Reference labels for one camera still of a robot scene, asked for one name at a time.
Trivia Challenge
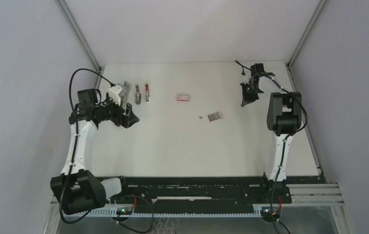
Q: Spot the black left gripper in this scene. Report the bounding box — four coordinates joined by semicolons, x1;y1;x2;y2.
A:
95;94;139;128

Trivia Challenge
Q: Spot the beige small stapler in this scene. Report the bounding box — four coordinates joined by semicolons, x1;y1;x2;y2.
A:
135;84;142;105

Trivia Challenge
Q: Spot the black and grey large stapler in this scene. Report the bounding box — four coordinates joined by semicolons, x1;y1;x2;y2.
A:
121;81;131;109

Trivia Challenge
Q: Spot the grey staple box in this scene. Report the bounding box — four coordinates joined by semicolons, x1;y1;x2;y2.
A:
207;112;223;122

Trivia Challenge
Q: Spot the red white staple box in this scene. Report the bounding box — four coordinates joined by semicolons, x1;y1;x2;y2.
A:
176;93;190;101

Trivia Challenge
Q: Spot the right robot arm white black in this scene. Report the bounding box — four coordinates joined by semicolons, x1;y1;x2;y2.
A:
235;61;305;203

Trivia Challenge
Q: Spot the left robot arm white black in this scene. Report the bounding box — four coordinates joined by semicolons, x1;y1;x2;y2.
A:
50;85;139;215

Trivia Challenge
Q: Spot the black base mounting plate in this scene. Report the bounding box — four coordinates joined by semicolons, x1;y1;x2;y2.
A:
107;176;326;215

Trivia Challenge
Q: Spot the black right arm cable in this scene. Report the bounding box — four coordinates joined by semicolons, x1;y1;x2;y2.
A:
235;60;308;223

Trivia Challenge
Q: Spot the white cable duct strip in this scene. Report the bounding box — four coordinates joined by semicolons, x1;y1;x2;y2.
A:
87;206;262;218

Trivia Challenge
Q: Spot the aluminium frame corner post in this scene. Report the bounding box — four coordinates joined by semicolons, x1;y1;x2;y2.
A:
55;0;101;71

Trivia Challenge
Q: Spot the aluminium front rail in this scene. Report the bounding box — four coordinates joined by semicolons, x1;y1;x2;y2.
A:
50;184;345;207

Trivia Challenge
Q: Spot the right aluminium frame post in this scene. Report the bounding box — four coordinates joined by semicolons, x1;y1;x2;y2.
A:
287;0;329;70

